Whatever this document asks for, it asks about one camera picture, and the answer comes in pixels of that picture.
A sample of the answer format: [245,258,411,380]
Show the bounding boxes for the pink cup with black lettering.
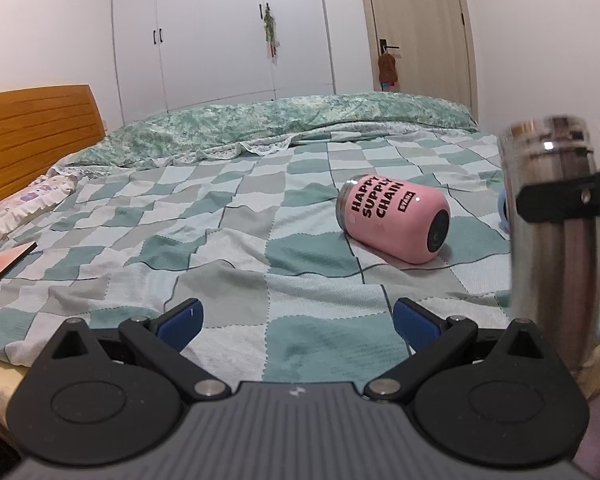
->
[335,174,452,265]

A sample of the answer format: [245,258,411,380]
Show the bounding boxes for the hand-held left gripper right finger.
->
[363,297,556,404]

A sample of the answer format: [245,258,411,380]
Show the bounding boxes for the wooden headboard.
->
[0,84,107,211]

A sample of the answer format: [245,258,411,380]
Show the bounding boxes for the green floral duvet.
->
[71,92,481,169]

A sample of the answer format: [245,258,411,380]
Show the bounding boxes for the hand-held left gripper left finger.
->
[40,298,232,404]

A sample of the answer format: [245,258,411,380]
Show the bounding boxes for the stainless steel cup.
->
[497,115,600,374]

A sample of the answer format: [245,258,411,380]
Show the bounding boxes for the beige door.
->
[356,0,481,111]

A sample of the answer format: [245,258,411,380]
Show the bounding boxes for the green checked bedsheet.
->
[0,129,600,387]

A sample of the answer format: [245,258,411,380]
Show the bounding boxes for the brown bag on handle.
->
[377,52,400,92]

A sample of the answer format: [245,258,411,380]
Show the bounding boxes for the red book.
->
[0,241,39,299]

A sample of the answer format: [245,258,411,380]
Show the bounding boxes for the purple floral pillow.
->
[0,166,82,262]

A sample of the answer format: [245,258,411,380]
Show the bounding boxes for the white wardrobe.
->
[110,0,337,126]

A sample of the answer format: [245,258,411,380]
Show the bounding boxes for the green hanging ornament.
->
[262,2,284,66]

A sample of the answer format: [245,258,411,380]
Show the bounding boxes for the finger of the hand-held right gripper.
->
[516,168,600,224]

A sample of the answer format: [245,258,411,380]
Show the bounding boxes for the light blue round object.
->
[496,187,514,234]

